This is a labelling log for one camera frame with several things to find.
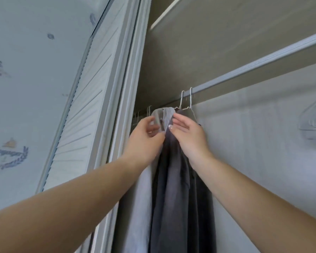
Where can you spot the white closet door frame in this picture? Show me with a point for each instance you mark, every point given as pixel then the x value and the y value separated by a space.
pixel 126 97

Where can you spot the beige closet shelf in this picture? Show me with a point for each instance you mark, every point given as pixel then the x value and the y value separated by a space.
pixel 226 36

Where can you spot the dark grey garment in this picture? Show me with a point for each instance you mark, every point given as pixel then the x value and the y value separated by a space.
pixel 179 197

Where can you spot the grey closet rod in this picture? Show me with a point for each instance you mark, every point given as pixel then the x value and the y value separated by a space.
pixel 266 60

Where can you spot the person's left fingers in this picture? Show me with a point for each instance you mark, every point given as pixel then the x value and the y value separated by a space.
pixel 152 127

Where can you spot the person's left hand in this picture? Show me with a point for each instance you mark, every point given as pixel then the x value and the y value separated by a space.
pixel 141 144

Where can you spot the white louvered closet door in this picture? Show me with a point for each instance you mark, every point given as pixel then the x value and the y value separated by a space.
pixel 92 97

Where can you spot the person's left forearm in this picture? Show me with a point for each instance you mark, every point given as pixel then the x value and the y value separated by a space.
pixel 68 205

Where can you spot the light grey shirt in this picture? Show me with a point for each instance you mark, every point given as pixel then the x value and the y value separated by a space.
pixel 163 115

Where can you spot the person's right thumb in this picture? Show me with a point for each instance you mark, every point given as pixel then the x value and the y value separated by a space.
pixel 177 133

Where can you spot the person's right forearm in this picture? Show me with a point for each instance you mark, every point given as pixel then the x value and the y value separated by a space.
pixel 258 205

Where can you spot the person's right hand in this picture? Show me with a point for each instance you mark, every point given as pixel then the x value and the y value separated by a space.
pixel 192 142

